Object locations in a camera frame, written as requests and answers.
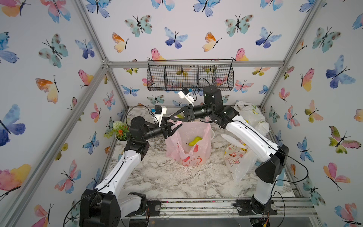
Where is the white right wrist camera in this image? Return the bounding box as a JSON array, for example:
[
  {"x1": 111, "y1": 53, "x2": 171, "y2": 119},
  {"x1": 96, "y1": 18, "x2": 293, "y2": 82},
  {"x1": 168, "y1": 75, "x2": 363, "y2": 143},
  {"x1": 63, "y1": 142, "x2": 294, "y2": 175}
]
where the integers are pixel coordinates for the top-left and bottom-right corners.
[{"x1": 177, "y1": 88, "x2": 194, "y2": 105}]

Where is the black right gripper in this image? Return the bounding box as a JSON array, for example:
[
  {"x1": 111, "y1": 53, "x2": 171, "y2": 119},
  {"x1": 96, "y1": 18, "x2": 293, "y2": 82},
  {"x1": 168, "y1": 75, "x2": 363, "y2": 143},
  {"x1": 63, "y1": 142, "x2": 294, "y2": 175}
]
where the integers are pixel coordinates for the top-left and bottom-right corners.
[{"x1": 171, "y1": 106, "x2": 216, "y2": 124}]

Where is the white rectangular tray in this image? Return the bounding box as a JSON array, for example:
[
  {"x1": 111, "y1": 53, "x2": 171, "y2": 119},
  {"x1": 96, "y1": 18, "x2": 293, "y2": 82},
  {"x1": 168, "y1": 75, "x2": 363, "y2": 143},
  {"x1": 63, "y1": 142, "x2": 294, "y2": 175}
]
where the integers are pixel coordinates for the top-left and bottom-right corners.
[{"x1": 210, "y1": 128, "x2": 215, "y2": 140}]

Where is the light blue dustpan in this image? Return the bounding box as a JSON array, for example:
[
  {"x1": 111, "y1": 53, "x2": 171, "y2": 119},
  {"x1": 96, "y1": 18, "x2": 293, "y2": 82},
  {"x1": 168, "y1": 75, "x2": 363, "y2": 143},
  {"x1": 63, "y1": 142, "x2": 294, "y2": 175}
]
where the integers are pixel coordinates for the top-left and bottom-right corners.
[{"x1": 276, "y1": 168, "x2": 285, "y2": 186}]

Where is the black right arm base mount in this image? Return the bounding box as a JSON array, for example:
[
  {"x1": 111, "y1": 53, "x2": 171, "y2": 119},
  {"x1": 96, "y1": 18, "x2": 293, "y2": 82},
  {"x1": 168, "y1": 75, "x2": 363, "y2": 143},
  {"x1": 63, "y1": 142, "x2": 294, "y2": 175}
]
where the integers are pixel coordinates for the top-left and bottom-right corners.
[{"x1": 232, "y1": 196, "x2": 278, "y2": 216}]

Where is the potted flower plant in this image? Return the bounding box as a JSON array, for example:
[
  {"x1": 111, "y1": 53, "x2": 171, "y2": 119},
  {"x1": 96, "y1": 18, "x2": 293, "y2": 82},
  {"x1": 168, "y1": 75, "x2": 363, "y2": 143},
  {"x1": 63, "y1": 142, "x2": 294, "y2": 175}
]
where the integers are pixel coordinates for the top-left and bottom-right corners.
[{"x1": 104, "y1": 121, "x2": 130, "y2": 141}]

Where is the pink plastic bag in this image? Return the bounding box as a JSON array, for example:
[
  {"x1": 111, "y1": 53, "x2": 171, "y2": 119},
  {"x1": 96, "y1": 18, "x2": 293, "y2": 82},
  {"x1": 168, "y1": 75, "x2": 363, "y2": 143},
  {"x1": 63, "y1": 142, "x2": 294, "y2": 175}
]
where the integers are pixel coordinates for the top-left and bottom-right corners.
[{"x1": 165, "y1": 121, "x2": 214, "y2": 167}]

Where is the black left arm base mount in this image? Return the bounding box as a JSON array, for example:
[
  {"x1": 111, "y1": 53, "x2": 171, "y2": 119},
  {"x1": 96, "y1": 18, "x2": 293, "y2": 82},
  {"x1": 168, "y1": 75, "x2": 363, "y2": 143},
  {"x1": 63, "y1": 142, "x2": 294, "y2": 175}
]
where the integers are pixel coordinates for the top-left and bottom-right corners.
[{"x1": 127, "y1": 192, "x2": 161, "y2": 217}]

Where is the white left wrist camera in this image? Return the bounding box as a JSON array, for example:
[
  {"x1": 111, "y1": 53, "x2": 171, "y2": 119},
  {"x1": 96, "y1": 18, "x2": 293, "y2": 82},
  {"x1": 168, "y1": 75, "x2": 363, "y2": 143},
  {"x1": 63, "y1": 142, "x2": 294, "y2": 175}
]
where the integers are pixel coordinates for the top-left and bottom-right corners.
[{"x1": 151, "y1": 105, "x2": 167, "y2": 127}]

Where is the green pear bottom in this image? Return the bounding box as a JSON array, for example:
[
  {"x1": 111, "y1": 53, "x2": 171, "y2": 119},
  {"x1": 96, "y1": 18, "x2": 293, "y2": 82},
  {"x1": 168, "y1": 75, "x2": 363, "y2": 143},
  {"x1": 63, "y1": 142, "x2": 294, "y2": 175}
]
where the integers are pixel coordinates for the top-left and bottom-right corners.
[{"x1": 187, "y1": 136, "x2": 203, "y2": 147}]

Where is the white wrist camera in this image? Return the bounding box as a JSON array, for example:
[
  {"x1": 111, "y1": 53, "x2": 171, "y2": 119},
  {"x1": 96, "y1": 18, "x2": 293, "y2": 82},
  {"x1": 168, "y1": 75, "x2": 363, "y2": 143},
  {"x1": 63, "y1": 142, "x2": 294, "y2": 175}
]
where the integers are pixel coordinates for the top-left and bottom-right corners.
[
  {"x1": 151, "y1": 105, "x2": 167, "y2": 127},
  {"x1": 177, "y1": 88, "x2": 194, "y2": 105}
]

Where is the aluminium front rail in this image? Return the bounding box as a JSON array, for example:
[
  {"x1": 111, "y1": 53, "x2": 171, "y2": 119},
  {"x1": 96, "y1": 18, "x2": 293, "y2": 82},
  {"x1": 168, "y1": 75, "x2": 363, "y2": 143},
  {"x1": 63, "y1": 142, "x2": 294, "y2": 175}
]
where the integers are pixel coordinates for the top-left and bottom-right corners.
[{"x1": 121, "y1": 197, "x2": 318, "y2": 218}]

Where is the clear white plastic bag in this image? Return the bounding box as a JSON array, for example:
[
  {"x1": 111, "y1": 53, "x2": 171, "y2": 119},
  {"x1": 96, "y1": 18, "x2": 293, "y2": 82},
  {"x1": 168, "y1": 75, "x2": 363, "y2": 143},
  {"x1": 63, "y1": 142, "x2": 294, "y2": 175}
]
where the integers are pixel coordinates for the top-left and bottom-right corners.
[{"x1": 221, "y1": 134, "x2": 261, "y2": 182}]

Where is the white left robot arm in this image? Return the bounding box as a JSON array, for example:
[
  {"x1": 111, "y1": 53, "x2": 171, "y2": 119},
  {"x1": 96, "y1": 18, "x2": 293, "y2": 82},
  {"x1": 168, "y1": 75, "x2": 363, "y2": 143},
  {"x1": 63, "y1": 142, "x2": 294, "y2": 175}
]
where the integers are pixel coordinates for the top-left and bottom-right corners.
[{"x1": 79, "y1": 116, "x2": 182, "y2": 227}]

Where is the lemon print plastic bag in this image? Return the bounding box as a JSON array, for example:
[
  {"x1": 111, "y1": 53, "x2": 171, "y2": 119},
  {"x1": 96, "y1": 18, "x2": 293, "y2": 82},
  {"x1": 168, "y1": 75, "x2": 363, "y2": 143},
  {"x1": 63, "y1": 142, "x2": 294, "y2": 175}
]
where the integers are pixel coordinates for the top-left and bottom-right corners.
[{"x1": 234, "y1": 101, "x2": 269, "y2": 136}]

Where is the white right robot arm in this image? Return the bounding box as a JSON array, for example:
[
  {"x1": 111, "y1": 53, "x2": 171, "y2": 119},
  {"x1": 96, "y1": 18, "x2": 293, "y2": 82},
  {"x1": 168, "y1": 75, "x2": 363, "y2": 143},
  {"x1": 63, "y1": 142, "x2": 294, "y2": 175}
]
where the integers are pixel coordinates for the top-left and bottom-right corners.
[{"x1": 178, "y1": 86, "x2": 289, "y2": 214}]

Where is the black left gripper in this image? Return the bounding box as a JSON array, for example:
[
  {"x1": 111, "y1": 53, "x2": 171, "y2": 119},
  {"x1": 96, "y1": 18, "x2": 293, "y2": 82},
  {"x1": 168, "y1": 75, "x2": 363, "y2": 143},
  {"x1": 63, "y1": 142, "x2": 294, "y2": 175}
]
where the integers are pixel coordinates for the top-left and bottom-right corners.
[{"x1": 142, "y1": 118, "x2": 181, "y2": 143}]

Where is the black wire wall basket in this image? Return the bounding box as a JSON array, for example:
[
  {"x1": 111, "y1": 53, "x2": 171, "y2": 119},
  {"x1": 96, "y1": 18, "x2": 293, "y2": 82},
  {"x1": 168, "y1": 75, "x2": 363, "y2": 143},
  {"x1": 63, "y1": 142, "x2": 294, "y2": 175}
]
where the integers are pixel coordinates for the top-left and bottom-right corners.
[{"x1": 144, "y1": 59, "x2": 234, "y2": 91}]

